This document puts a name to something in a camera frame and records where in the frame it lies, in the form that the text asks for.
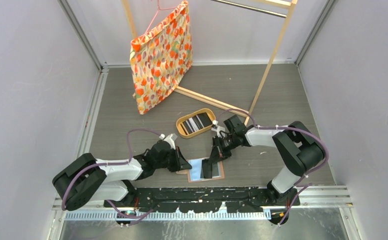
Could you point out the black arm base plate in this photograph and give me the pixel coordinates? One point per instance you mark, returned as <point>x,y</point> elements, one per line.
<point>203,199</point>

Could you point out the stack of credit cards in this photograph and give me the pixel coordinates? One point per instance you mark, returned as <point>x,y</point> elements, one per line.
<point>196,123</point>

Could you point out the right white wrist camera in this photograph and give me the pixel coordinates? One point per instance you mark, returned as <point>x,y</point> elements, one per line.
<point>218,129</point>

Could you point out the pink leather card holder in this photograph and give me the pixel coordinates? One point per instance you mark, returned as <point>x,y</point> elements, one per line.
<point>194,175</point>

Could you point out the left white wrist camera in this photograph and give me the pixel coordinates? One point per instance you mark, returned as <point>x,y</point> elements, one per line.
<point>171,138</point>

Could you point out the pink wire hanger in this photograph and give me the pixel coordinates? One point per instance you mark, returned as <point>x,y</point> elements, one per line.
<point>158,10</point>

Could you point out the floral orange fabric bag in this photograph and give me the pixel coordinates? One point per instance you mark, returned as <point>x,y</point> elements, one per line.
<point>160,58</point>

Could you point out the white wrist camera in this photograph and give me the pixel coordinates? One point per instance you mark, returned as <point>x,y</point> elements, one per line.
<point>218,129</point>
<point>171,138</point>

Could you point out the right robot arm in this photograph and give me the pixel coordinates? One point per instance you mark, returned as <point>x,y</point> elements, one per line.
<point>299,149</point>

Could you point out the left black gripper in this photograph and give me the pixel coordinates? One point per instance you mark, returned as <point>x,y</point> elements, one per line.
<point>180,162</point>

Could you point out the wooden clothes rack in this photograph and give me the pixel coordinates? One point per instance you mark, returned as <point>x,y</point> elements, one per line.
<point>288,5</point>

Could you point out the tan oval card tray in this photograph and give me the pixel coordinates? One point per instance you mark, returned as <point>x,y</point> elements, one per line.
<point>179,127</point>

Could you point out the dark credit card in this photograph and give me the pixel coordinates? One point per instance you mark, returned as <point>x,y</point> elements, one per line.
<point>216,170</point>

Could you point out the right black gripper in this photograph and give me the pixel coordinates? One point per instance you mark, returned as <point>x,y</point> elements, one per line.
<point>216,156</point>

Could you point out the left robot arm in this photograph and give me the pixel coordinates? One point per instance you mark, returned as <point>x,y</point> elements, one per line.
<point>92,179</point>

